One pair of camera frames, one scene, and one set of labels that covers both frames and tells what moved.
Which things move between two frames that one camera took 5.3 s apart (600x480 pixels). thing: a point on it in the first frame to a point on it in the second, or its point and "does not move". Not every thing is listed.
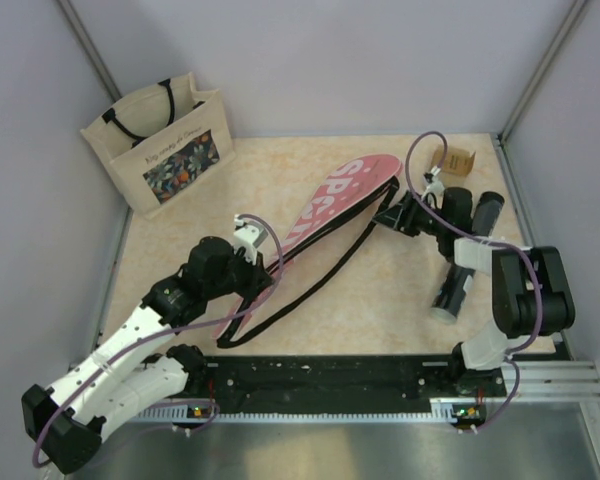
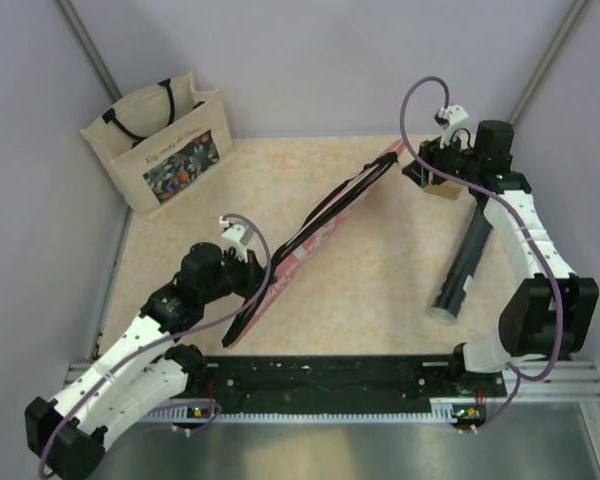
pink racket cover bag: x=352 y=179 to x=309 y=252
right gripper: x=402 y=216 to x=433 y=154
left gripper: x=258 y=278 does not move
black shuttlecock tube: x=445 y=307 does not move
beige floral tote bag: x=164 y=143 does not move
